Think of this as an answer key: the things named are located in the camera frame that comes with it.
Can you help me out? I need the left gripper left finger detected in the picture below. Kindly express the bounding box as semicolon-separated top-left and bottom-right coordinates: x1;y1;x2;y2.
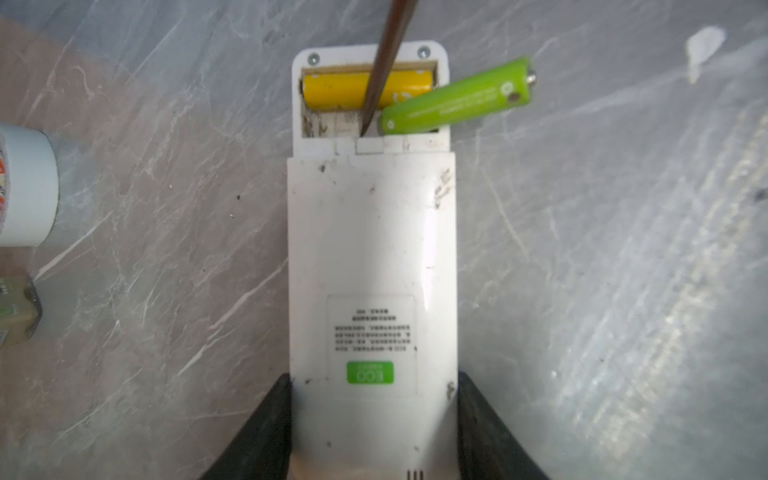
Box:
200;373;292;480

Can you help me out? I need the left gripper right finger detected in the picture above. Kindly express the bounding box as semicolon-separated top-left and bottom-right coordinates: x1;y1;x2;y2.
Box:
457;371;549;480

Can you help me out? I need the white remote control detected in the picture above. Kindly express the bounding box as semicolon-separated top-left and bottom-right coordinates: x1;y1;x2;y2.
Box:
287;44;460;479

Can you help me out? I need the green battery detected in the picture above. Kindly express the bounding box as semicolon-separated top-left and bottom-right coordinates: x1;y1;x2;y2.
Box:
379;57;537;135

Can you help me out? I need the yellow battery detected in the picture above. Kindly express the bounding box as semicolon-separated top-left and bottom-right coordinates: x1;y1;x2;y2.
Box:
301;70;434;111

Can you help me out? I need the black yellow screwdriver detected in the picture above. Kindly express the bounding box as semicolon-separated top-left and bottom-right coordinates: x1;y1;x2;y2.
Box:
360;0;418;136

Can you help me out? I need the glass jar black lid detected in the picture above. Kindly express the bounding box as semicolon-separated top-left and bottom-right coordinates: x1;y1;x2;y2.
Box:
0;276;43;348

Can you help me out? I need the white tape roll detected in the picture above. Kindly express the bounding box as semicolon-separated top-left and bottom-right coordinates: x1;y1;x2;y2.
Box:
1;124;59;247

